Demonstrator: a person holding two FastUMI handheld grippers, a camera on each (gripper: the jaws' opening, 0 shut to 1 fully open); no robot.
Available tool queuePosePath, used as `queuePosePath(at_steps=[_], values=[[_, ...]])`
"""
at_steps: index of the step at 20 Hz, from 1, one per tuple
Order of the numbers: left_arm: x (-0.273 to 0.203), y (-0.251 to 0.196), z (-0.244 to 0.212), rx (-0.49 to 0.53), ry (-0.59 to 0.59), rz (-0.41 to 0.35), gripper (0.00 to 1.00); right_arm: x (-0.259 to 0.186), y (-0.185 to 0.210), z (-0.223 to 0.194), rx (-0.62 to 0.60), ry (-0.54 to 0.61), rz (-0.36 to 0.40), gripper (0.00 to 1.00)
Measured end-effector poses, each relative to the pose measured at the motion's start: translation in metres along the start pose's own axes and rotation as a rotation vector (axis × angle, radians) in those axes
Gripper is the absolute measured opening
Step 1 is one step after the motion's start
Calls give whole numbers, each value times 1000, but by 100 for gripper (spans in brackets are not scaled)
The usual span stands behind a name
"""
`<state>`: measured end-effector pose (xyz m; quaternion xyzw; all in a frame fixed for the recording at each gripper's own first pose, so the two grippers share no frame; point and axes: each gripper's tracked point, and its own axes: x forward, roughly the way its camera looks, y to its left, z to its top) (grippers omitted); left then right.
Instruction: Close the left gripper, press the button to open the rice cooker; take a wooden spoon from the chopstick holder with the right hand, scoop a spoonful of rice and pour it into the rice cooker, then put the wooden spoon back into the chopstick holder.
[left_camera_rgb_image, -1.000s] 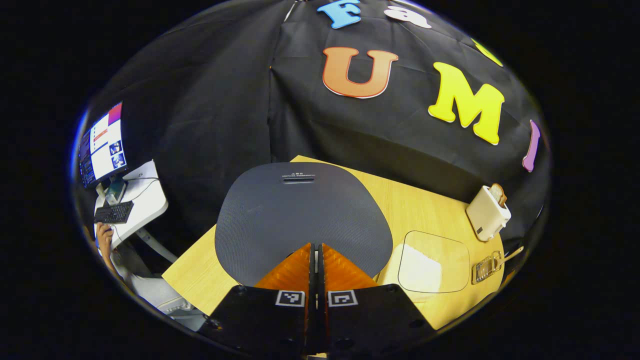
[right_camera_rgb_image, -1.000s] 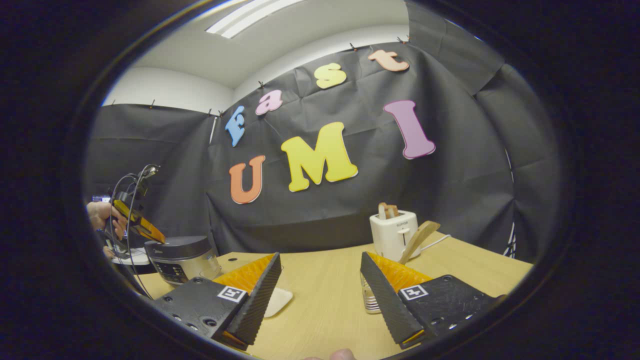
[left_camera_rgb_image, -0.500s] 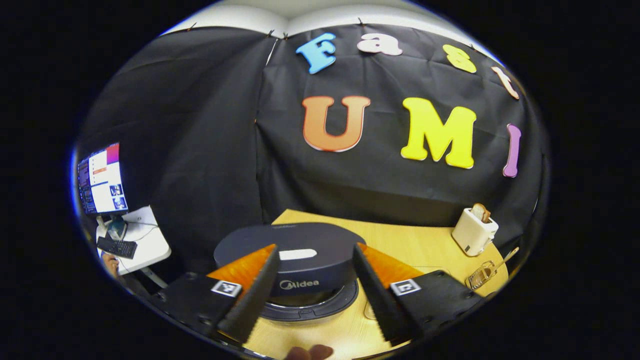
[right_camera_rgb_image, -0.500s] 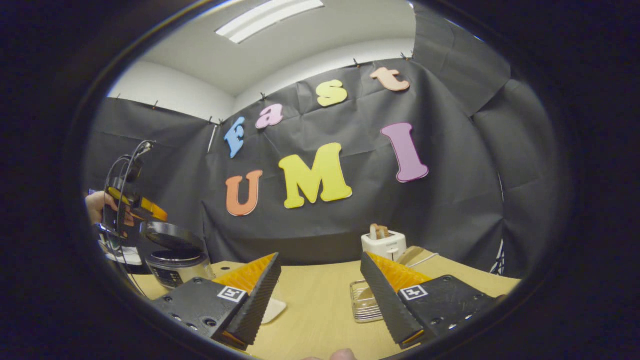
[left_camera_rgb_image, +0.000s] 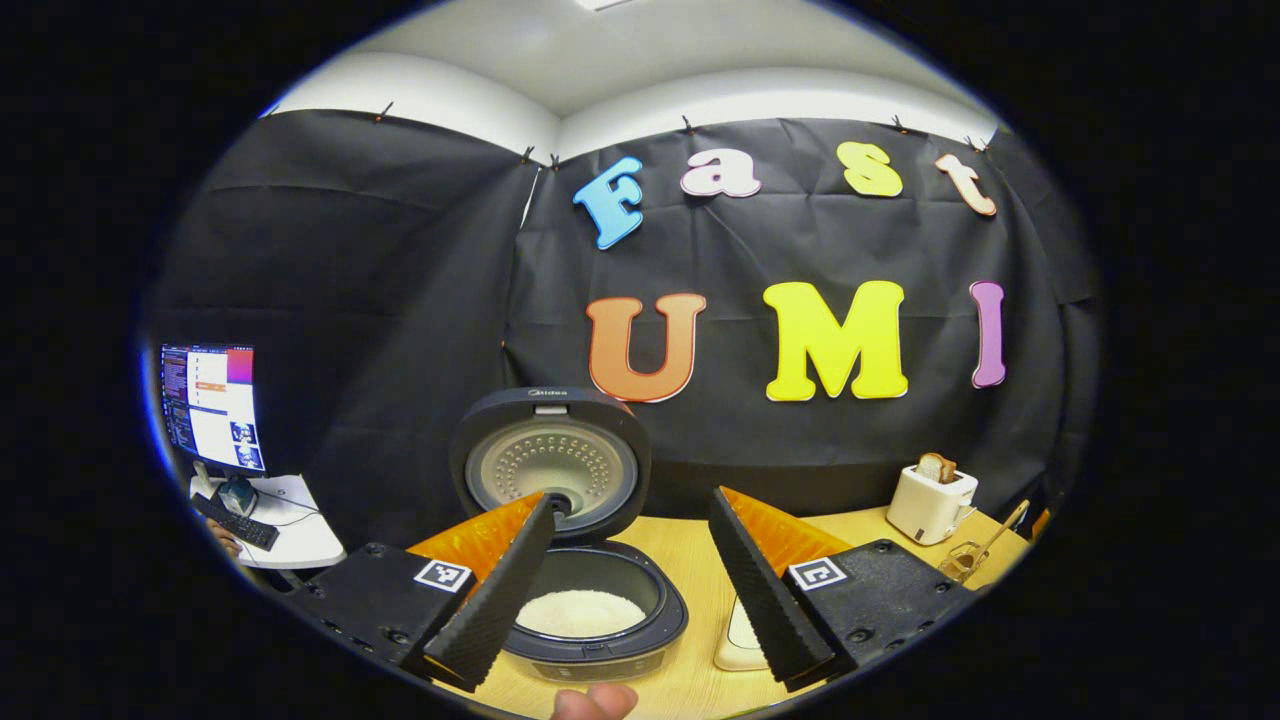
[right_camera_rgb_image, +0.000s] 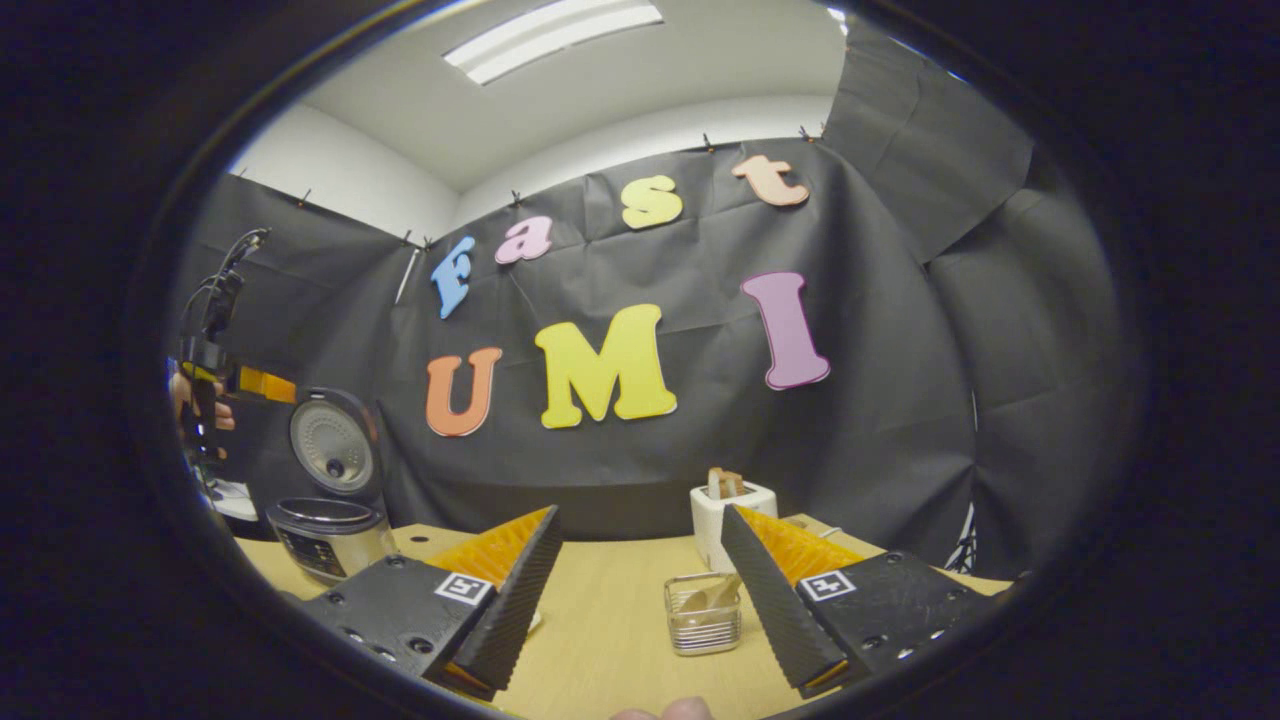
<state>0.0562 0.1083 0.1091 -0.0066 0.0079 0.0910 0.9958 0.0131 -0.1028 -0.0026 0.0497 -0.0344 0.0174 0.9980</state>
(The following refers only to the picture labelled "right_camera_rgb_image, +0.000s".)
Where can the black backdrop cloth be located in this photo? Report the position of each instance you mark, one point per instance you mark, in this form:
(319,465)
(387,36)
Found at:
(700,450)

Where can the wooden spoon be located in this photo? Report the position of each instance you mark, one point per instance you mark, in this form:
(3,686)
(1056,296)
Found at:
(715,592)

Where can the white side table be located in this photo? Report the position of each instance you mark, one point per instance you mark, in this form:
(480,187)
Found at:
(235,500)

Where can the ceiling light panel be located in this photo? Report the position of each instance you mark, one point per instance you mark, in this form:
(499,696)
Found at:
(550,35)

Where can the silver black rice cooker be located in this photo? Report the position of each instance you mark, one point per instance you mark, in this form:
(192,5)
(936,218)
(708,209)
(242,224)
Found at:
(330,540)

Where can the white toaster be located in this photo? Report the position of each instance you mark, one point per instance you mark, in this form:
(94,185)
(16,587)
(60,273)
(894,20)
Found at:
(715,520)

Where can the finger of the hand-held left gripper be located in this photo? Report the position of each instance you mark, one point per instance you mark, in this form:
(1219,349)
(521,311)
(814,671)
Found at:
(265,385)

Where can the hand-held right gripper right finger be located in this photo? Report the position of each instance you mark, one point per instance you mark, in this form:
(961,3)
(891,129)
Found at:
(775,610)

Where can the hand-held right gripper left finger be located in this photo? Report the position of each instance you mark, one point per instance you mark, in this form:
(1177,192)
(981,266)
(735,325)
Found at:
(520,600)

